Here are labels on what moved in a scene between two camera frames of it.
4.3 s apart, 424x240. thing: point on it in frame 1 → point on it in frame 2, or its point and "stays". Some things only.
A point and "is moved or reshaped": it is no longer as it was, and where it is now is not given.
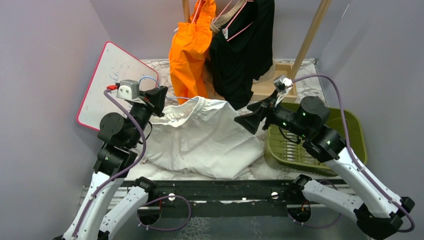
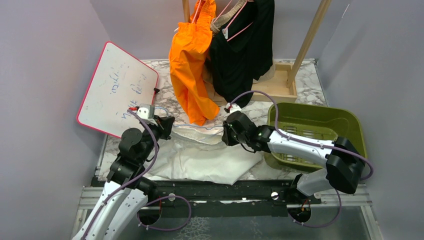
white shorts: x=201 y=136 is moved or reshaped
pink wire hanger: x=231 y=22 stays
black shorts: x=242 y=51 stays
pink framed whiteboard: x=117 y=70 stays
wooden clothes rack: x=279 y=83 stays
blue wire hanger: x=167 y=97 → x=186 y=126
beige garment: x=216 y=22 stays
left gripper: x=156 y=97 → x=164 y=127
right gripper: x=250 y=121 → x=226 y=137
